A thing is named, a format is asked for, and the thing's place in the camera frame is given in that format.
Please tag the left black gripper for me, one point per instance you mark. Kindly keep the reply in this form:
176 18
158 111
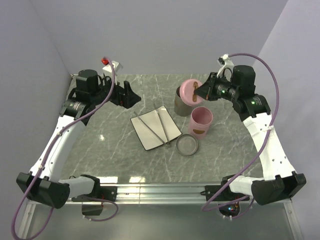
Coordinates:
125 97

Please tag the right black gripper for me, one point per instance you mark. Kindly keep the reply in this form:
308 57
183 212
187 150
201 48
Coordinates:
206 91

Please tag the pink lid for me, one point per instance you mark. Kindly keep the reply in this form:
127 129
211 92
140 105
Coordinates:
187 94

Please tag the grey lid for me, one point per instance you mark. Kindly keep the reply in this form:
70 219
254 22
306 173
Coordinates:
187 144

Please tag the metal tongs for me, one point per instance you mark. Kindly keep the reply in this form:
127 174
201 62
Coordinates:
150 129

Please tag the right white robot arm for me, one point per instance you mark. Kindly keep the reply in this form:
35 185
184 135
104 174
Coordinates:
280 180

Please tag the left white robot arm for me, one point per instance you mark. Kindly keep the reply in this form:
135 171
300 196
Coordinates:
43 183

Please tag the pink cylindrical container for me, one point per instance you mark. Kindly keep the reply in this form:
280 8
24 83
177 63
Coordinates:
200 121

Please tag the grey cylindrical container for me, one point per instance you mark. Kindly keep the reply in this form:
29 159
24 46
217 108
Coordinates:
180 108

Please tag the white square plate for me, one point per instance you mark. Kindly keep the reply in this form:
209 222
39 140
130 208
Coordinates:
171 127

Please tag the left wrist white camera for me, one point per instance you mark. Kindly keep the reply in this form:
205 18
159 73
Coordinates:
107 69

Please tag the aluminium rail frame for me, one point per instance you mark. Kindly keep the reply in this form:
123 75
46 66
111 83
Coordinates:
111 150

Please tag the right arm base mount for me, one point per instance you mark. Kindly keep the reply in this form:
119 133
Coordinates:
231 206

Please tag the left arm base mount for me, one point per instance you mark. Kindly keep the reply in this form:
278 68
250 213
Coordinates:
104 193

